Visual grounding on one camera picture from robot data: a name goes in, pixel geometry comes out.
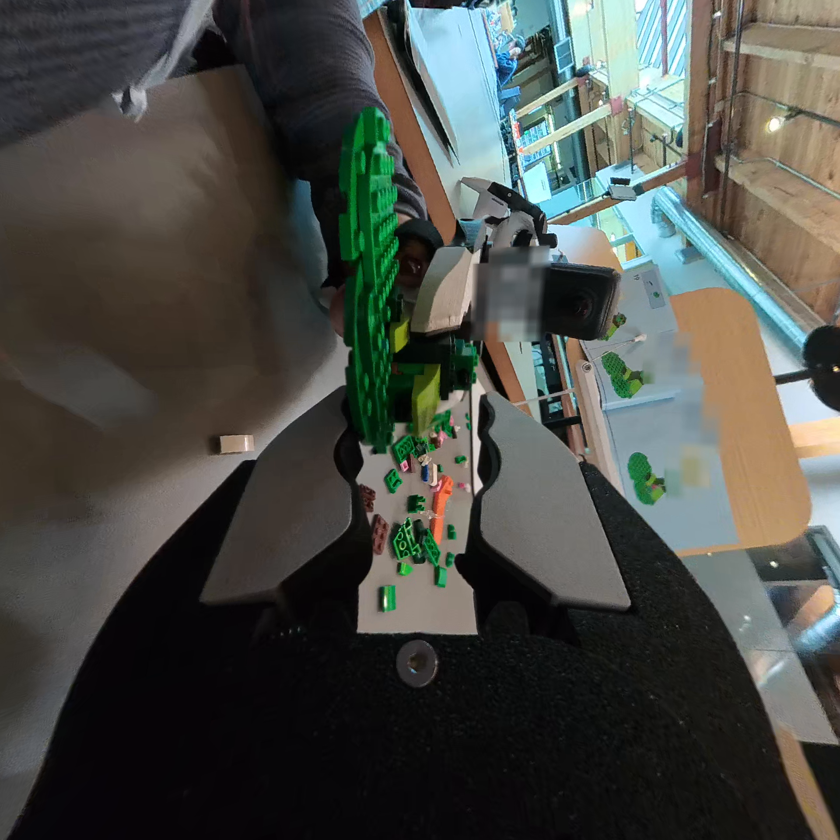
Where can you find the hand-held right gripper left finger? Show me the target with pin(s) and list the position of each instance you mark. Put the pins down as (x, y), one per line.
(289, 499)

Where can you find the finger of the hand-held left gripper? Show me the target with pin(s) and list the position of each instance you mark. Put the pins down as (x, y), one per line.
(446, 289)

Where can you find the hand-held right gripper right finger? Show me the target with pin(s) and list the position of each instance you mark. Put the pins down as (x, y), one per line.
(544, 518)

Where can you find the green lego baseplate build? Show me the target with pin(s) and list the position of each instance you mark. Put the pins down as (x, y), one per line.
(367, 262)

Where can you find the person's left forearm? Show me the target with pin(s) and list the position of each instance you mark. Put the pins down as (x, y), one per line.
(315, 98)

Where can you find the small white lego piece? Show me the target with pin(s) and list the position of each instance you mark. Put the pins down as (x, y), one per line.
(236, 444)

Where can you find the lego instruction booklet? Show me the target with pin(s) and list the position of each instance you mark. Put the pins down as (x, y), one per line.
(630, 407)

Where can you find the scattered small lego pieces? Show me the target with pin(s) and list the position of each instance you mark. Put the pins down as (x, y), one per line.
(410, 538)

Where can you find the person's left hand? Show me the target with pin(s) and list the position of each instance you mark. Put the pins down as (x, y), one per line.
(336, 312)

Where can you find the orange brick separator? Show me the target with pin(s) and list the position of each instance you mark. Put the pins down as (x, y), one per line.
(441, 505)

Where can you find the wooden table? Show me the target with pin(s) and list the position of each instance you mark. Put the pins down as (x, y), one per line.
(754, 426)

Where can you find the black floor lamp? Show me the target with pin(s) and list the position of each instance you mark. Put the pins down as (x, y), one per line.
(823, 361)

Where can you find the person's grey sweater torso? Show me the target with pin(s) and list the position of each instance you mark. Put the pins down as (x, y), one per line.
(79, 52)

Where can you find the metal duct pipe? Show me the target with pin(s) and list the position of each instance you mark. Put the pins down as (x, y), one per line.
(722, 256)

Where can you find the wall spot lamp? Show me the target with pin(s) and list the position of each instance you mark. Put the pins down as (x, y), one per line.
(775, 123)

